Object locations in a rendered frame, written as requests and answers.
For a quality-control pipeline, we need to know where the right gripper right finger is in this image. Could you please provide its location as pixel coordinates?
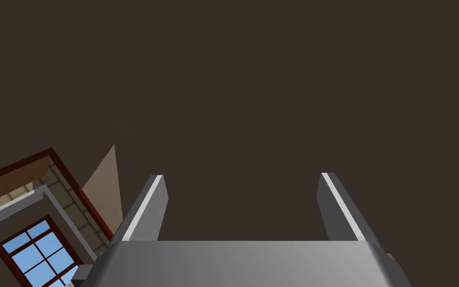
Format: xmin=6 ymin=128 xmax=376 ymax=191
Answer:
xmin=316 ymin=172 xmax=378 ymax=243

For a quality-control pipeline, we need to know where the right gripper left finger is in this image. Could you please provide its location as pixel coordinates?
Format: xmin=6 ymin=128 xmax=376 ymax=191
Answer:
xmin=113 ymin=174 xmax=169 ymax=242

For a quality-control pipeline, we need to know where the red-framed window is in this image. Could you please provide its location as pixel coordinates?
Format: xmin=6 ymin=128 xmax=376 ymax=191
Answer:
xmin=0 ymin=215 xmax=85 ymax=287

